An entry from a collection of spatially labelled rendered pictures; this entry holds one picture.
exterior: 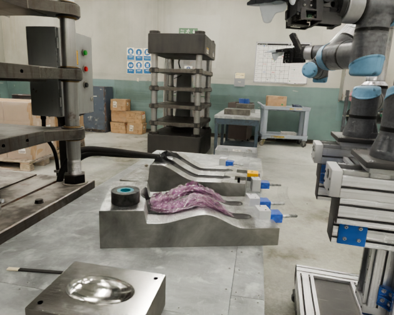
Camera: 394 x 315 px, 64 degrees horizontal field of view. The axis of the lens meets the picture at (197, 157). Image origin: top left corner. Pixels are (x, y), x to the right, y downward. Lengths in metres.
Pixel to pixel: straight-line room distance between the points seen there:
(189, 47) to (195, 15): 2.87
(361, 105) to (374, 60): 0.74
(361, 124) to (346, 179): 0.53
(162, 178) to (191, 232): 0.40
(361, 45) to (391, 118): 0.33
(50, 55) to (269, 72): 6.48
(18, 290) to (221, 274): 0.45
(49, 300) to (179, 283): 0.28
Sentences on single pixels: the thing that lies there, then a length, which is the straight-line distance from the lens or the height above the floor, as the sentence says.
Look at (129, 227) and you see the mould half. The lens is 0.89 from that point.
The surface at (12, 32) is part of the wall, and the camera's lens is 10.14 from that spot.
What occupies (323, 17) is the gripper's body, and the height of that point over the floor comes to 1.40.
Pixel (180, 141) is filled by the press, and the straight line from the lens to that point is 5.31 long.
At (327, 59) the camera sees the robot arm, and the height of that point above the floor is 1.33.
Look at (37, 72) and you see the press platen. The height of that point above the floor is 1.27.
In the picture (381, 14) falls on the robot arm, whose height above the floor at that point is 1.42.
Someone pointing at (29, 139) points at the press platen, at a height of 1.02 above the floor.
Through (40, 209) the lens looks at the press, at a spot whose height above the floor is 0.79.
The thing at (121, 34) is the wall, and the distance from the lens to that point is 8.53.
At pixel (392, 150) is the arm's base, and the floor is 1.07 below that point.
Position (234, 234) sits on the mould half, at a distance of 0.92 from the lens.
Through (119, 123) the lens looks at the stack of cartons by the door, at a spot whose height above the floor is 0.25.
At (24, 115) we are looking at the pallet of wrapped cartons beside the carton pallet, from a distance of 4.89.
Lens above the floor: 1.24
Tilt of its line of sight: 13 degrees down
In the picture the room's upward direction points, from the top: 2 degrees clockwise
